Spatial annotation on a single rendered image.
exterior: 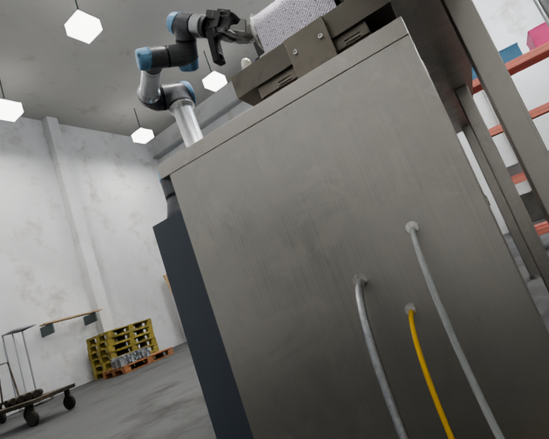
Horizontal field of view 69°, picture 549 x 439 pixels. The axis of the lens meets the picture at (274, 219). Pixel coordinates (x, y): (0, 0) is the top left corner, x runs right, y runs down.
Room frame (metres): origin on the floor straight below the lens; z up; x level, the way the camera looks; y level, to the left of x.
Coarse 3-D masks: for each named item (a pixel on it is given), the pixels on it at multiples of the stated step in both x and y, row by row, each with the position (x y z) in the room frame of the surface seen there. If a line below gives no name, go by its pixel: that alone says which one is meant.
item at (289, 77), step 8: (360, 24) 0.79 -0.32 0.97; (352, 32) 0.80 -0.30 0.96; (360, 32) 0.80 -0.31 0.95; (368, 32) 0.79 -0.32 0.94; (336, 40) 0.82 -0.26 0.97; (344, 40) 0.81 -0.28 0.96; (352, 40) 0.81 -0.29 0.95; (360, 40) 0.80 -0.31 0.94; (336, 48) 0.82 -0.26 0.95; (344, 48) 0.82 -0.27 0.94; (288, 72) 0.87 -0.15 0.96; (272, 80) 0.89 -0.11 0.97; (280, 80) 0.88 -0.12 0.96; (288, 80) 0.88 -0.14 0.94; (264, 88) 0.90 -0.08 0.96; (272, 88) 0.90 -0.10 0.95; (280, 88) 0.89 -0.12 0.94; (264, 96) 0.91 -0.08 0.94
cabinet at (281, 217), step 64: (384, 64) 0.72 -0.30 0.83; (256, 128) 0.85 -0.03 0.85; (320, 128) 0.79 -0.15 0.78; (384, 128) 0.74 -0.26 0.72; (448, 128) 0.70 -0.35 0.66; (192, 192) 0.95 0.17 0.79; (256, 192) 0.87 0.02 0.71; (320, 192) 0.82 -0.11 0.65; (384, 192) 0.76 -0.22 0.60; (448, 192) 0.72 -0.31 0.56; (256, 256) 0.90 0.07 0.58; (320, 256) 0.84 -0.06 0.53; (384, 256) 0.78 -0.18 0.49; (448, 256) 0.74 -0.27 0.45; (512, 256) 0.73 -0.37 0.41; (256, 320) 0.92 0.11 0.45; (320, 320) 0.86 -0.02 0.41; (384, 320) 0.80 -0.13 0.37; (512, 320) 0.71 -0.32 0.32; (256, 384) 0.94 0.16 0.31; (320, 384) 0.88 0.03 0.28; (448, 384) 0.77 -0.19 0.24; (512, 384) 0.73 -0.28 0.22
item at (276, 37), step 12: (324, 0) 0.99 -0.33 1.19; (300, 12) 1.02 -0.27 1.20; (312, 12) 1.01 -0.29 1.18; (324, 12) 1.00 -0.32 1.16; (288, 24) 1.04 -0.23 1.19; (300, 24) 1.03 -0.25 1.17; (264, 36) 1.08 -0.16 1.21; (276, 36) 1.06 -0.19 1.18; (288, 36) 1.05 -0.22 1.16; (264, 48) 1.08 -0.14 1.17
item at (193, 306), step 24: (168, 240) 1.52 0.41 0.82; (168, 264) 1.54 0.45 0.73; (192, 264) 1.48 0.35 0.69; (192, 288) 1.50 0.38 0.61; (192, 312) 1.51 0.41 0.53; (192, 336) 1.53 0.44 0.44; (216, 336) 1.47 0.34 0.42; (216, 360) 1.49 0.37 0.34; (216, 384) 1.51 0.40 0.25; (216, 408) 1.53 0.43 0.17; (240, 408) 1.47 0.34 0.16; (216, 432) 1.54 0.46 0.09; (240, 432) 1.49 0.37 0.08
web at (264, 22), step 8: (280, 0) 1.05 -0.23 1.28; (288, 0) 1.03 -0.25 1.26; (296, 0) 1.02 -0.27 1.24; (304, 0) 1.01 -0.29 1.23; (312, 0) 1.01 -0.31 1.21; (272, 8) 1.06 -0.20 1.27; (280, 8) 1.05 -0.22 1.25; (288, 8) 1.04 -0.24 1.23; (296, 8) 1.03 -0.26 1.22; (256, 16) 1.09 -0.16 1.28; (264, 16) 1.07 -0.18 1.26; (272, 16) 1.06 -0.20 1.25; (280, 16) 1.05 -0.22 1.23; (288, 16) 1.04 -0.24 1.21; (256, 24) 1.08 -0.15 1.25; (264, 24) 1.07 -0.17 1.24; (272, 24) 1.06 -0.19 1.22; (280, 24) 1.05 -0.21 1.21; (264, 32) 1.08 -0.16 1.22
